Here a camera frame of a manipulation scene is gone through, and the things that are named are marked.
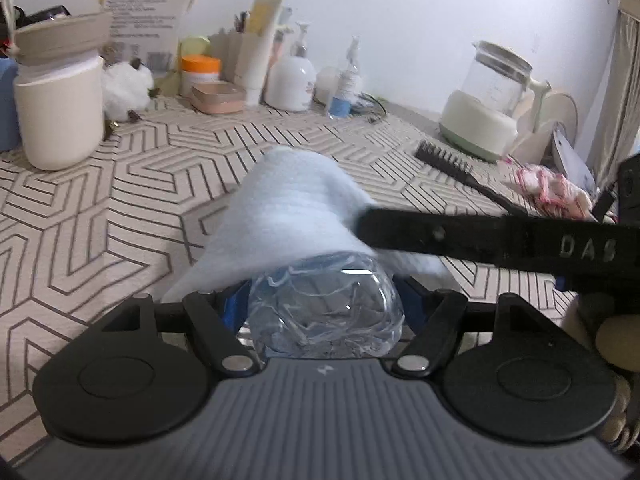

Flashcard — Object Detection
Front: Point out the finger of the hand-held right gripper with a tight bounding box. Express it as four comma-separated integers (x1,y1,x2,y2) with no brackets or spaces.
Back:
352,204,527,269

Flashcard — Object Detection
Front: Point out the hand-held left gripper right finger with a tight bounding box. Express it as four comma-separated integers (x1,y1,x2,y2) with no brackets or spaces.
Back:
390,276,565,378

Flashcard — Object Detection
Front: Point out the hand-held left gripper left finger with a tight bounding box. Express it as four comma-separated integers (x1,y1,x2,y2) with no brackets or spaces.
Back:
100,280,261,378

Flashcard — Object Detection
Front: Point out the clear plastic water bottle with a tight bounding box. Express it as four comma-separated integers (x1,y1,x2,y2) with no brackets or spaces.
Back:
247,252,406,361

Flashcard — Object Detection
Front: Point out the white wiping cloth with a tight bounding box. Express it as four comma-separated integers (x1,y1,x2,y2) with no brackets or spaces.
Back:
160,147,452,302

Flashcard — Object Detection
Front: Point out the blue plastic container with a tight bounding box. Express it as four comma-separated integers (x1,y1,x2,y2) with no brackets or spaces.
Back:
0,57,21,152

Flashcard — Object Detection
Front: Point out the person's right hand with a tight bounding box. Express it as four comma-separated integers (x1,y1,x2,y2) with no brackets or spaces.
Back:
560,292,640,456

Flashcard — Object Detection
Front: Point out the black hairbrush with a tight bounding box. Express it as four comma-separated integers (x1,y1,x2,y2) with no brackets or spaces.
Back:
414,140,532,218

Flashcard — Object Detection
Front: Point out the pink and white cloth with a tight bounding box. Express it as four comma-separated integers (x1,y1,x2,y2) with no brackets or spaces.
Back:
514,164,592,219

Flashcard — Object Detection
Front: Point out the white paper sheet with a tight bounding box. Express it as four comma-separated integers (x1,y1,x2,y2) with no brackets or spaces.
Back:
552,127,597,197

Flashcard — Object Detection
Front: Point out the glass electric kettle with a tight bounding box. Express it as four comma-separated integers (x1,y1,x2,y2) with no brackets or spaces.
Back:
439,40,552,163

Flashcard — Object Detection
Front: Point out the white round board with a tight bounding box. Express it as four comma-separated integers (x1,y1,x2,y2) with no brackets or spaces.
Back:
510,90,579,167

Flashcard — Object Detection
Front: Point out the blue label spray bottle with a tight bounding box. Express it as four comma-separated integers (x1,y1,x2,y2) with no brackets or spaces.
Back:
327,34,363,120

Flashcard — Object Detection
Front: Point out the beige curtain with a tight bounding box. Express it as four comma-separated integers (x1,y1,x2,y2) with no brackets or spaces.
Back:
589,0,640,187

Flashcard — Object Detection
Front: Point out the orange lid jar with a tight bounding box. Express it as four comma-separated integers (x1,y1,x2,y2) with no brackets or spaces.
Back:
179,55,222,97
189,82,247,115

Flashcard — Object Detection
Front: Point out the white pump bottle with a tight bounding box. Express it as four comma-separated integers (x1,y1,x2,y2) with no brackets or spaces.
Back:
263,21,318,113

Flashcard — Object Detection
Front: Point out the white fluffy plush toy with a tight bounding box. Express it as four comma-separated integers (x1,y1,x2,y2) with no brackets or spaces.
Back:
102,59,157,124

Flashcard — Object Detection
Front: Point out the pink carton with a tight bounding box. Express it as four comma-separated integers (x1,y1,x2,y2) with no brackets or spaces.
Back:
272,29,294,67

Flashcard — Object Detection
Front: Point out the pale green round lid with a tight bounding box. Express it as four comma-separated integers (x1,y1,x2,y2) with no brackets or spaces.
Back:
178,35,211,59

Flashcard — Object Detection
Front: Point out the white squeeze tube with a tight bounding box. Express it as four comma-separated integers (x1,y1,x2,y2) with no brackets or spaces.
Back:
234,0,287,107

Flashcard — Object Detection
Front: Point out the white canister with beige lid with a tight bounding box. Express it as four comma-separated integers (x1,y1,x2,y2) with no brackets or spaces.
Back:
13,11,114,171

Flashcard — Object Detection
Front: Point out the beige food pouch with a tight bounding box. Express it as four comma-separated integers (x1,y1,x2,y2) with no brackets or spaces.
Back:
97,0,212,74

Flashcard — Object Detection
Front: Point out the black bag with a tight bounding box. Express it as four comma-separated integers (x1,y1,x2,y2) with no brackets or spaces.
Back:
0,4,72,29

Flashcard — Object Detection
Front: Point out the black cable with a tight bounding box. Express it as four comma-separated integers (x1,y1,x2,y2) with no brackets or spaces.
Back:
357,92,389,124

